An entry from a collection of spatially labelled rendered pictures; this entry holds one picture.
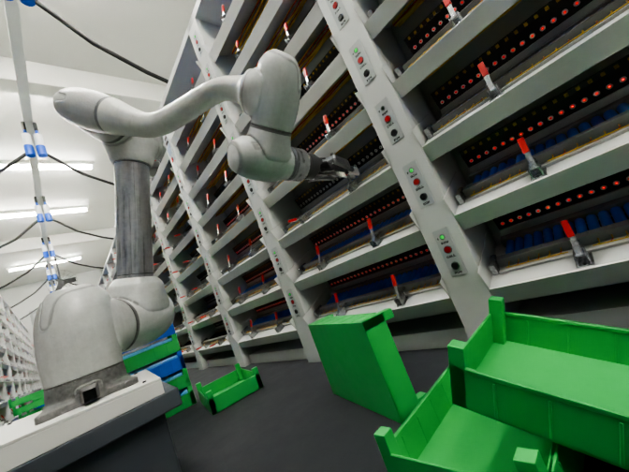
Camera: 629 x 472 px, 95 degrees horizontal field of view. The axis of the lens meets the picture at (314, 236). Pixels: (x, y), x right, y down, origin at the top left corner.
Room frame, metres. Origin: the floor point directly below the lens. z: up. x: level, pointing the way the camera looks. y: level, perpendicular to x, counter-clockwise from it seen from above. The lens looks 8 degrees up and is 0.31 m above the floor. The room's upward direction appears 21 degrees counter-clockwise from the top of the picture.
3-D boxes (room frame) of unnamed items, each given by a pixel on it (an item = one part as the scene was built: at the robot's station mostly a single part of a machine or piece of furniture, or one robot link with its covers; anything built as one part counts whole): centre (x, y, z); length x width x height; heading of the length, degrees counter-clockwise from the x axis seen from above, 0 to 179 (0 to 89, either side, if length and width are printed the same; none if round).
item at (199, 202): (1.82, 0.60, 0.86); 0.20 x 0.09 x 1.73; 134
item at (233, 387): (1.26, 0.57, 0.04); 0.30 x 0.20 x 0.08; 34
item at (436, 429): (0.48, -0.15, 0.04); 0.30 x 0.20 x 0.08; 134
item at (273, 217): (1.31, 0.11, 0.86); 0.20 x 0.09 x 1.73; 134
